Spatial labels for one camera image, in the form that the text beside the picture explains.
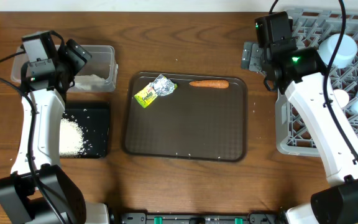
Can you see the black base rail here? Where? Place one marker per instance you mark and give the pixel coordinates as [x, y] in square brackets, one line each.
[252, 218]

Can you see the dark brown serving tray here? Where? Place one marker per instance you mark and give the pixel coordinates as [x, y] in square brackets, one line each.
[208, 124]

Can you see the light blue bowl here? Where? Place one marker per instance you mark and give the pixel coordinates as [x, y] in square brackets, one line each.
[346, 52]

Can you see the white pink cup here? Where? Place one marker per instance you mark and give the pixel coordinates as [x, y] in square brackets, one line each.
[342, 97]

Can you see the grey dishwasher rack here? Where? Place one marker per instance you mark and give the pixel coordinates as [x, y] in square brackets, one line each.
[310, 28]

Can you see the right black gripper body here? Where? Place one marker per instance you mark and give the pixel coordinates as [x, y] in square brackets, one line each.
[252, 55]

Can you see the green snack wrapper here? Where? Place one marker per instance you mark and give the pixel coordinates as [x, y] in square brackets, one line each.
[161, 86]

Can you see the white rice pile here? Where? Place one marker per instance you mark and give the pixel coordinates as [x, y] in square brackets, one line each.
[72, 141]

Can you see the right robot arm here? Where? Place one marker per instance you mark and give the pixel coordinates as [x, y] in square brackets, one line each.
[299, 75]

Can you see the black waste tray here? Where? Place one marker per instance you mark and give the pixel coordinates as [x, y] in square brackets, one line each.
[94, 117]

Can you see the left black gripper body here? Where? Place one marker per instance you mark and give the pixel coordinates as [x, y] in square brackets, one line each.
[71, 63]

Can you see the clear plastic bin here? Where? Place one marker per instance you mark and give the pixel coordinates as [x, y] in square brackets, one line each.
[102, 64]

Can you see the orange carrot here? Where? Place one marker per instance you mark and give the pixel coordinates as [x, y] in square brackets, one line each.
[220, 84]

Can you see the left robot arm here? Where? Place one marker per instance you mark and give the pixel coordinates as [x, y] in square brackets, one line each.
[37, 190]

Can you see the white tissue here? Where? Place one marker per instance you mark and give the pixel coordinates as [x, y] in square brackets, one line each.
[89, 83]

